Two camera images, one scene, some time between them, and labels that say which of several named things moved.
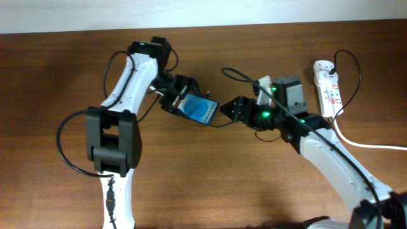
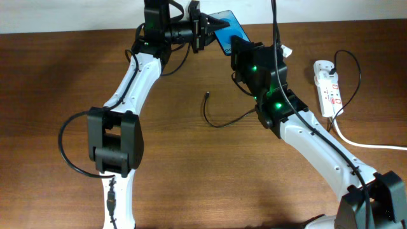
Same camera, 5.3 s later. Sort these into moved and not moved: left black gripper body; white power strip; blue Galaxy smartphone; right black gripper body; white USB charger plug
Moved: right black gripper body; left black gripper body; blue Galaxy smartphone
Not moved: white USB charger plug; white power strip
